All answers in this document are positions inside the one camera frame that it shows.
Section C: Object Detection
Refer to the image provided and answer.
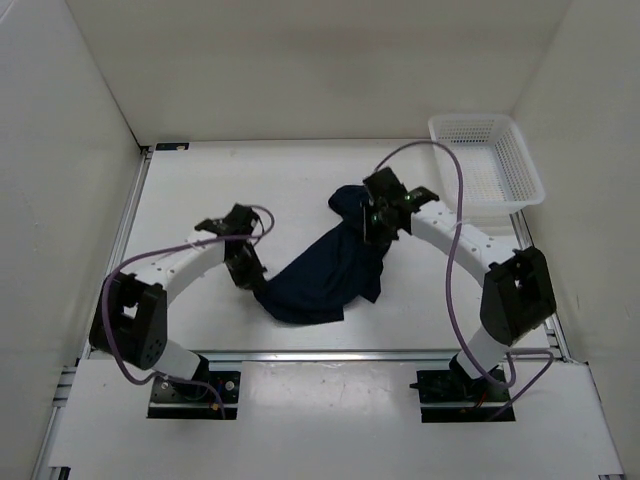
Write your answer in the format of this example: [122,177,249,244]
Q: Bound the navy blue shorts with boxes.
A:
[254,185,390,326]

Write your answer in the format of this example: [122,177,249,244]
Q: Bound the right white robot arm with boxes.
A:
[363,167,557,400]

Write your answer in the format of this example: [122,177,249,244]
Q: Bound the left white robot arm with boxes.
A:
[89,204,275,400]

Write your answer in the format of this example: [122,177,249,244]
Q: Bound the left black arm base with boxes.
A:
[147,369,241,421]

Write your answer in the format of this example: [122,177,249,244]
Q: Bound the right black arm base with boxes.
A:
[409,370,516,424]

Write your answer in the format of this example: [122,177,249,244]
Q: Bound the white perforated plastic basket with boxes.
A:
[428,113,546,227]

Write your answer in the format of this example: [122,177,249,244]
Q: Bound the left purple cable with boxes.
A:
[102,203,279,419]

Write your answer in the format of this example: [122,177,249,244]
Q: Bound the aluminium front rail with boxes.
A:
[189,348,569,365]

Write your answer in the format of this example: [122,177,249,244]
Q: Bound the aluminium left side rail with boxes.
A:
[31,146,154,479]

